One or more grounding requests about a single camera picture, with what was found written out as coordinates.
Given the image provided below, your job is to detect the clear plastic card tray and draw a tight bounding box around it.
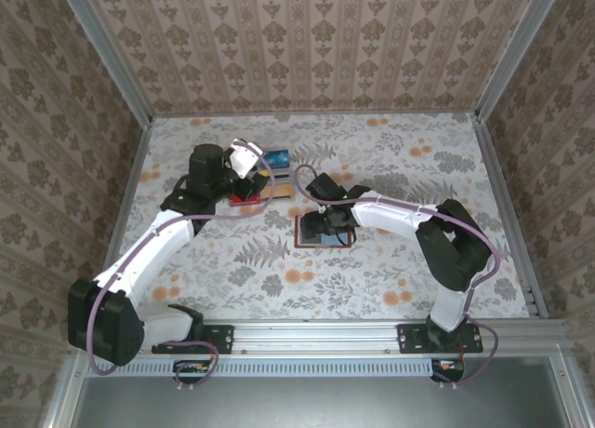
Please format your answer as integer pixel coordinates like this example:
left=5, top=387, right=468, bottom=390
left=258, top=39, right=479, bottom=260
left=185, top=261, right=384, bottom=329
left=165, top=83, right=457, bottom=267
left=253, top=147, right=296, bottom=202

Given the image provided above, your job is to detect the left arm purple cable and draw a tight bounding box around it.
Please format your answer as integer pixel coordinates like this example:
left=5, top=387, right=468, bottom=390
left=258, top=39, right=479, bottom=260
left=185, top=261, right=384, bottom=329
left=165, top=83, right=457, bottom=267
left=86, top=138, right=276, bottom=393

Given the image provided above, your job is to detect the red VIP card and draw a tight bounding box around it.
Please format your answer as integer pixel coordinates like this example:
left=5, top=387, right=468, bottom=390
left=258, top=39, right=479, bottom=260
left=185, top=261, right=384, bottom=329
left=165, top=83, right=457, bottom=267
left=229, top=191, right=262, bottom=208

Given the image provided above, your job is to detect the aluminium rear rail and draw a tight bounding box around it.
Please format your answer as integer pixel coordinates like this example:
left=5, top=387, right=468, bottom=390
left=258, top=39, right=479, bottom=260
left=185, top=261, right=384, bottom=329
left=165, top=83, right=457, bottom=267
left=151, top=107, right=478, bottom=120

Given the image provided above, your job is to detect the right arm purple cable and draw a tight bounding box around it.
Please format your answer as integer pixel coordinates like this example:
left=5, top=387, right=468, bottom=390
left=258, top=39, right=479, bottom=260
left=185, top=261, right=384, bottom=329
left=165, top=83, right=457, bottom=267
left=294, top=164, right=502, bottom=392

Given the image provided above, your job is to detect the floral table cover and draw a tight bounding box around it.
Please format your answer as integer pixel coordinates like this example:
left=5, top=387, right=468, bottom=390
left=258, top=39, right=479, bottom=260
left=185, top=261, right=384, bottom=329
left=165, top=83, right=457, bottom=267
left=99, top=113, right=534, bottom=321

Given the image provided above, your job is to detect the small connector board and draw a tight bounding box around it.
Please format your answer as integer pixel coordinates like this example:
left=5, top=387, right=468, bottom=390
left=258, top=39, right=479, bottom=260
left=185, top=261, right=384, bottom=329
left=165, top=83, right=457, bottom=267
left=173, top=359, right=211, bottom=386
left=430, top=357, right=467, bottom=385

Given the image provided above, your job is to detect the aluminium lower frame bar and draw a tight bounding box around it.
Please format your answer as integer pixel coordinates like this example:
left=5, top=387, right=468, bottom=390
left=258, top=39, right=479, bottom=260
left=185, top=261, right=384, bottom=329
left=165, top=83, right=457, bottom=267
left=39, top=351, right=89, bottom=428
left=550, top=353, right=595, bottom=428

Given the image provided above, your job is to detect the grey metal sheet panel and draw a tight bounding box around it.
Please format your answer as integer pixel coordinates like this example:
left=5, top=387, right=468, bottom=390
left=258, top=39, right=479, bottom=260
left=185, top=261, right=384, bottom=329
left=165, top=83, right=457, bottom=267
left=69, top=356, right=580, bottom=428

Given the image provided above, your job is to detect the gold bank card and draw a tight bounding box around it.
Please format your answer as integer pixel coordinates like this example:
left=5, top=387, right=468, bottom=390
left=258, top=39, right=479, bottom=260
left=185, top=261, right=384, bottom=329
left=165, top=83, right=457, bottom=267
left=258, top=184, right=295, bottom=201

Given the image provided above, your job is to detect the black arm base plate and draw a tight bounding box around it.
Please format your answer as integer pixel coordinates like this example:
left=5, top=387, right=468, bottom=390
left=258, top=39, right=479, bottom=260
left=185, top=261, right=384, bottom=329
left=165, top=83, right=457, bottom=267
left=397, top=323, right=484, bottom=354
left=152, top=324, right=234, bottom=355

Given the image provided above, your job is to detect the brown leather card holder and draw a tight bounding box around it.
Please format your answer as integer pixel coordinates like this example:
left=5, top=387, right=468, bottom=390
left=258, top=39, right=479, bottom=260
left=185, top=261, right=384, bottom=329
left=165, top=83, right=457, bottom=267
left=294, top=213, right=360, bottom=249

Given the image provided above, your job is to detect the aluminium mounting rail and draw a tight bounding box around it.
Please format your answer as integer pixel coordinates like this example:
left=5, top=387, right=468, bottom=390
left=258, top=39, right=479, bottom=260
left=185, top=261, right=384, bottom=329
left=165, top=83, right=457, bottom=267
left=69, top=319, right=572, bottom=354

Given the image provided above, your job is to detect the blue bank card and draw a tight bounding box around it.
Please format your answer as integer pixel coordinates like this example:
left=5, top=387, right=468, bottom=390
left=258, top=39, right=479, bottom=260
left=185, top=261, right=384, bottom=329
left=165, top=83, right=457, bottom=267
left=263, top=148, right=293, bottom=169

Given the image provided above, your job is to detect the aluminium corner post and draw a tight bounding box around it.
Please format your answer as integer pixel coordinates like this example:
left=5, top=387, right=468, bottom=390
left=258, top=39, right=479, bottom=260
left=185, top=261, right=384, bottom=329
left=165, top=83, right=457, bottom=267
left=473, top=0, right=566, bottom=122
left=54, top=0, right=154, bottom=127

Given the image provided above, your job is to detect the aluminium side rail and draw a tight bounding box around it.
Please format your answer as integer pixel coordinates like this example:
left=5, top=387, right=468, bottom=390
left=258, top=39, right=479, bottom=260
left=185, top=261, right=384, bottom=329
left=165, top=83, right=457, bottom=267
left=87, top=118, right=154, bottom=322
left=469, top=114, right=549, bottom=320

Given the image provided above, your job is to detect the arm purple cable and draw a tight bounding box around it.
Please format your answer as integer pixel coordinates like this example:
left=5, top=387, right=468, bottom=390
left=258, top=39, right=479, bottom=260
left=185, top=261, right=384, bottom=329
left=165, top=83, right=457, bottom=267
left=86, top=138, right=276, bottom=393
left=294, top=164, right=502, bottom=392

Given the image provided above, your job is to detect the grey slotted cable duct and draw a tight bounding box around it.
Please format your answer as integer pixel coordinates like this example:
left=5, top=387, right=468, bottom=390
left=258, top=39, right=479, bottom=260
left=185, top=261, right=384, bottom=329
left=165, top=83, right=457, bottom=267
left=85, top=357, right=436, bottom=379

